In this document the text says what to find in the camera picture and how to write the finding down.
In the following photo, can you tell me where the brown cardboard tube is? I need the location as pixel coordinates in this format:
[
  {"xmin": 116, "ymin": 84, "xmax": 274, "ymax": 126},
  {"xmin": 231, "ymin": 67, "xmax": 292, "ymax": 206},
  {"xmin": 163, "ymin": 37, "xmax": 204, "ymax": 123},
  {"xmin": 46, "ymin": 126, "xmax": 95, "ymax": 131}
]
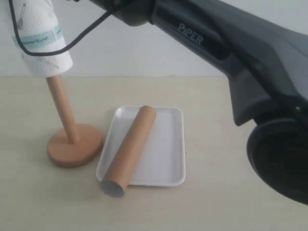
[{"xmin": 101, "ymin": 105, "xmax": 156, "ymax": 198}]

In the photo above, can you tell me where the white printed paper towel roll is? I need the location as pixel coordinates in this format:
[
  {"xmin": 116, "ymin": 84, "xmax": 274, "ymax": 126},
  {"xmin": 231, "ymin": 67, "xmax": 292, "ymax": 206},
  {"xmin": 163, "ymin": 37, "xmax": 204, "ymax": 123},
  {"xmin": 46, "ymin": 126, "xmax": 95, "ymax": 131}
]
[{"xmin": 13, "ymin": 0, "xmax": 73, "ymax": 77}]

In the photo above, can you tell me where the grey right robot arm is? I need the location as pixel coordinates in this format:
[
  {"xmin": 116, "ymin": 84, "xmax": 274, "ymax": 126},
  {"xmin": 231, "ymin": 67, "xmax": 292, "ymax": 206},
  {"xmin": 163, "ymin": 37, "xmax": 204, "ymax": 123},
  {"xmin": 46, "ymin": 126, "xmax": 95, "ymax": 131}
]
[{"xmin": 95, "ymin": 0, "xmax": 308, "ymax": 204}]

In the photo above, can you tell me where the wooden paper towel holder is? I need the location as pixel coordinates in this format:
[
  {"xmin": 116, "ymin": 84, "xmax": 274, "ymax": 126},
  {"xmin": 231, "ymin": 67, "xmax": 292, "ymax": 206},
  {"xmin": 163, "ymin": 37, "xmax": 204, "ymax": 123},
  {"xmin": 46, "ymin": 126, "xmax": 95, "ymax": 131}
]
[{"xmin": 46, "ymin": 75, "xmax": 103, "ymax": 168}]

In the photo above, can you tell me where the white rectangular tray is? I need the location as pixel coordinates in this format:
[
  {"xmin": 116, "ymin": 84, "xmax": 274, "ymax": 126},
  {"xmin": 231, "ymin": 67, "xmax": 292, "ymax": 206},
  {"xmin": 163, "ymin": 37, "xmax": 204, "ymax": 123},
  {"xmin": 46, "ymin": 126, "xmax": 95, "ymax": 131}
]
[{"xmin": 96, "ymin": 105, "xmax": 186, "ymax": 187}]

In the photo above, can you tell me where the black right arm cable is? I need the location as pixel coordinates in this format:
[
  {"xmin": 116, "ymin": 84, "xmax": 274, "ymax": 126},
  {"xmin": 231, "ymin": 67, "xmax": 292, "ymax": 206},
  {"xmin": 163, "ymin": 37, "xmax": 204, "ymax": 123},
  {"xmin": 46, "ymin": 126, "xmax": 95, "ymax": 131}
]
[{"xmin": 9, "ymin": 0, "xmax": 126, "ymax": 58}]

